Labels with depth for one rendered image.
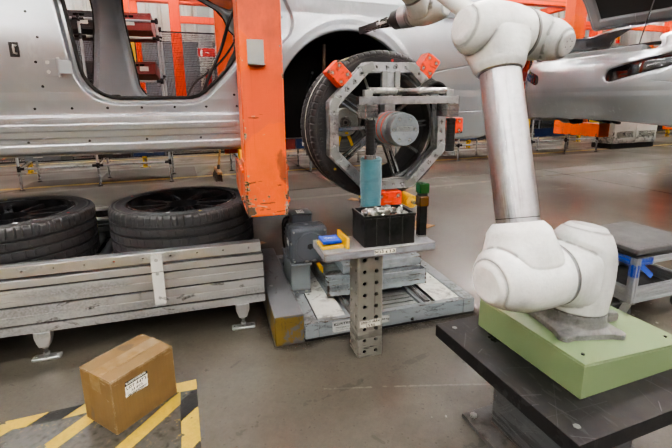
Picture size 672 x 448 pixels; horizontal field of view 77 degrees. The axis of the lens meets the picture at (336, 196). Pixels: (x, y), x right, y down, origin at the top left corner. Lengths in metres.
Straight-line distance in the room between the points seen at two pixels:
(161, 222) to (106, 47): 2.31
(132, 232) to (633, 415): 1.77
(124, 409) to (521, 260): 1.20
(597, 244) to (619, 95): 2.91
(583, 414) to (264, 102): 1.33
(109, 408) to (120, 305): 0.49
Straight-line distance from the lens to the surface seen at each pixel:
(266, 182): 1.67
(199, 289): 1.87
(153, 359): 1.55
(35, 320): 2.00
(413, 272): 2.09
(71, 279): 1.90
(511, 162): 1.07
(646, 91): 3.98
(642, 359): 1.30
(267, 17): 1.67
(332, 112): 1.76
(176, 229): 1.90
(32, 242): 2.06
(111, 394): 1.50
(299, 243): 1.92
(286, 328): 1.78
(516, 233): 1.04
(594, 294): 1.21
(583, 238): 1.18
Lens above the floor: 0.97
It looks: 13 degrees down
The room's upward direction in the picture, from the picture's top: 1 degrees counter-clockwise
